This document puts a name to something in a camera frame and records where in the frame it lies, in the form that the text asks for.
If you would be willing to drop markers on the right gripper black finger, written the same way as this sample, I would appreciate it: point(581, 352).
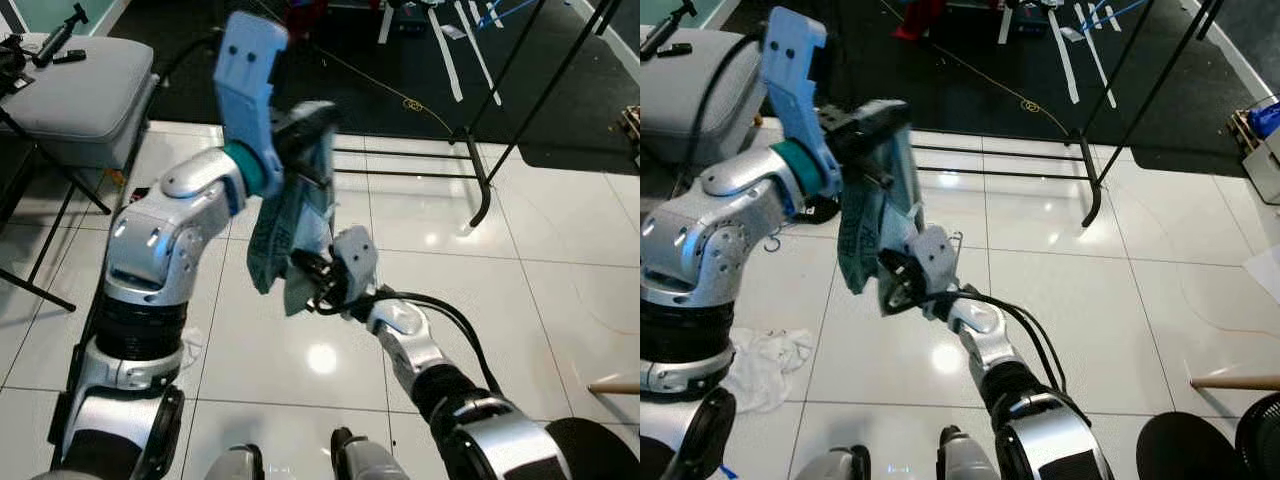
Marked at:
point(308, 266)
point(894, 266)

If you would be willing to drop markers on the grey green lettered garment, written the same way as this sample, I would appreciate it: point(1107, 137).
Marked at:
point(290, 220)
point(870, 220)

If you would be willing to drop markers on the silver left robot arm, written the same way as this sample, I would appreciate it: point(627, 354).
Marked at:
point(160, 240)
point(720, 230)

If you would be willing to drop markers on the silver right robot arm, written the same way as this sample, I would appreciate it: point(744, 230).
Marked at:
point(985, 335)
point(410, 340)

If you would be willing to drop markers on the black garment white Petronas print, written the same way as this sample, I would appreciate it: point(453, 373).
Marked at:
point(822, 210)

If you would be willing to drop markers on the white crumpled cloth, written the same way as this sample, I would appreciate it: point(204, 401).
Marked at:
point(770, 365)
point(192, 350)

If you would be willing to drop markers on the white tape strip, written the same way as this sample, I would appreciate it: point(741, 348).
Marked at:
point(445, 55)
point(1097, 60)
point(1063, 55)
point(480, 60)

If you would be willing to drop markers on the grey upholstered ottoman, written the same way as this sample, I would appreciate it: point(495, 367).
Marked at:
point(690, 90)
point(80, 95)

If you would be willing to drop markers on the black metal clothes rack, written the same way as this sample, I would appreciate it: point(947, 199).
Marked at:
point(1092, 190)
point(480, 185)

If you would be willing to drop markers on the black and green equipment pile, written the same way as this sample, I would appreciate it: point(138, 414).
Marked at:
point(10, 65)

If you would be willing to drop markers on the light wooden stick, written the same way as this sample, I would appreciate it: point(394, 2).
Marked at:
point(615, 387)
point(1235, 382)

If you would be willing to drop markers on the black round object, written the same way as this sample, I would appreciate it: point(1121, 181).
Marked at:
point(1190, 450)

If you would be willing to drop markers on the wooden pallet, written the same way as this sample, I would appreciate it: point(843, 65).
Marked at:
point(1243, 125)

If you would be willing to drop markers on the light grey drawer cabinet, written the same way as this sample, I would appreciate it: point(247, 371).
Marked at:
point(1272, 165)

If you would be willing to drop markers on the black mesh round fan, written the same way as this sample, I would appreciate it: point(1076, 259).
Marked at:
point(1262, 440)

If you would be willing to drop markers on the blue plastic bag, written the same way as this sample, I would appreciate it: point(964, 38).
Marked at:
point(1265, 118)

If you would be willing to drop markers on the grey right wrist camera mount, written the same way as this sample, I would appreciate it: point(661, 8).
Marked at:
point(935, 255)
point(355, 255)

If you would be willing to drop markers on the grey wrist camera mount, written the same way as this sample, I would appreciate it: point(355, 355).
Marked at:
point(250, 70)
point(355, 255)
point(795, 60)
point(935, 255)

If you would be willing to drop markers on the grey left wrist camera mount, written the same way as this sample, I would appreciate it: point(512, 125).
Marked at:
point(250, 70)
point(795, 60)

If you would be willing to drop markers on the black camera gimbal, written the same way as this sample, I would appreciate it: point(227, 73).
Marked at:
point(55, 40)
point(665, 35)

